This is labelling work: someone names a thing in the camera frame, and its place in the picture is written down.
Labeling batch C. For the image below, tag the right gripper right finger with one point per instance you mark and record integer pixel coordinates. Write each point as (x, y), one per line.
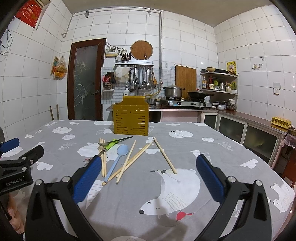
(254, 220)

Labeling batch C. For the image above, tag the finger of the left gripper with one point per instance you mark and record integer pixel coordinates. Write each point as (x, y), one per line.
(9, 145)
(27, 159)

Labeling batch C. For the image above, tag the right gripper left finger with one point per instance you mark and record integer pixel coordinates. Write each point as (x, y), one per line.
(43, 221)

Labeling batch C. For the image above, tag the wooden chopstick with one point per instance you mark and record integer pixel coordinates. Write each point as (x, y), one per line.
(104, 160)
(165, 156)
(102, 155)
(130, 162)
(125, 163)

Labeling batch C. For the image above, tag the green handled utensil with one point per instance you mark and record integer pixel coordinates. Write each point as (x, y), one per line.
(106, 146)

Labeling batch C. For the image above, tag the blue plastic spoon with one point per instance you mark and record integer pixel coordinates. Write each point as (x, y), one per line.
(121, 151)

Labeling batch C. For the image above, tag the kitchen counter cabinets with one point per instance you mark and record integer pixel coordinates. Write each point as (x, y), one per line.
(256, 134)

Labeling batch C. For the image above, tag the left human hand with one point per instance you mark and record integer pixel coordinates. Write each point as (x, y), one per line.
(16, 221)

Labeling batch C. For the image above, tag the hanging plastic bag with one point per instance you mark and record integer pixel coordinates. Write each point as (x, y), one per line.
(61, 68)

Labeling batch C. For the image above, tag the dark wooden glass door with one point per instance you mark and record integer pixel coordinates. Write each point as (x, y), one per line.
(84, 80)

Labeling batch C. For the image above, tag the yellow egg tray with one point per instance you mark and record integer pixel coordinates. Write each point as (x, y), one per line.
(281, 122)

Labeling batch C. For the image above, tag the grey polar bear tablecloth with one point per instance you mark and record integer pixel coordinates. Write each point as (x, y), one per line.
(150, 202)

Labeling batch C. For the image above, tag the yellow perforated utensil holder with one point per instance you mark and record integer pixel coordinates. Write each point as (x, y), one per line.
(131, 116)

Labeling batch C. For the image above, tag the white cloth on rack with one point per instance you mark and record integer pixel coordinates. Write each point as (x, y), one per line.
(122, 74)

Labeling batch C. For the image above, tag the steel gas stove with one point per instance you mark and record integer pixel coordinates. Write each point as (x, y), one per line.
(175, 103)

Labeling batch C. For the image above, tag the beige electric meter box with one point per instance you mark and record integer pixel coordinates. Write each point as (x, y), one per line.
(111, 53)

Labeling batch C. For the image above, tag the black wok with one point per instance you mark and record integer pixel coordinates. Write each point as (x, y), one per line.
(198, 95)

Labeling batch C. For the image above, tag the steel cooking pot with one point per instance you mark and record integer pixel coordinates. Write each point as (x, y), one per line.
(173, 92)

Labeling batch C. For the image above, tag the round wooden cutting board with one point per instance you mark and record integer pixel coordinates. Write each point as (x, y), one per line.
(141, 50)

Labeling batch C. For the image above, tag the rectangular wooden cutting board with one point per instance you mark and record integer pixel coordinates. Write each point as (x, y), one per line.
(186, 78)

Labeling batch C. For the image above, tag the metal wall pipe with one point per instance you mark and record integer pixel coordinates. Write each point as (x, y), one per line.
(121, 27)

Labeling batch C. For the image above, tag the red wall calendar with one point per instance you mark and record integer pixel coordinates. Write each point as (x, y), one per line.
(29, 13)

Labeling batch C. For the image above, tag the white wall socket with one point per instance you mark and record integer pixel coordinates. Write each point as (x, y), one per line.
(276, 88)

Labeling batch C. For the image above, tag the steel utensil wall rack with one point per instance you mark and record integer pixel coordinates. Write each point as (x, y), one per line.
(141, 75)

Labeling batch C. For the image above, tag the corner wall shelf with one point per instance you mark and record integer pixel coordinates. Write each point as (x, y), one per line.
(219, 80)

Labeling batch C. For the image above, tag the yellow wall poster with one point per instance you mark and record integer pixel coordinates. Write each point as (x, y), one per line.
(231, 68)

